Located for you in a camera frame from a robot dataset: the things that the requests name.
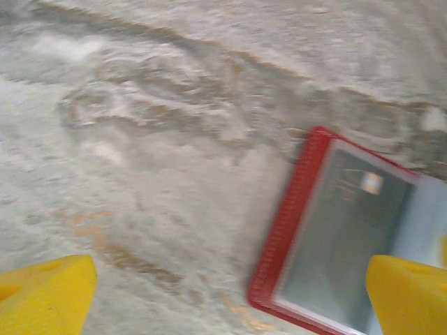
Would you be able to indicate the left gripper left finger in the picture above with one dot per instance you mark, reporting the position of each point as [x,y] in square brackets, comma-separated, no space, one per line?
[45,300]

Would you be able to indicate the red card holder wallet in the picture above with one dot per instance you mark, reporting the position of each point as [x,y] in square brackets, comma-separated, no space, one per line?
[290,223]

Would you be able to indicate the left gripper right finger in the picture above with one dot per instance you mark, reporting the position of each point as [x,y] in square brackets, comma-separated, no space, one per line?
[412,303]

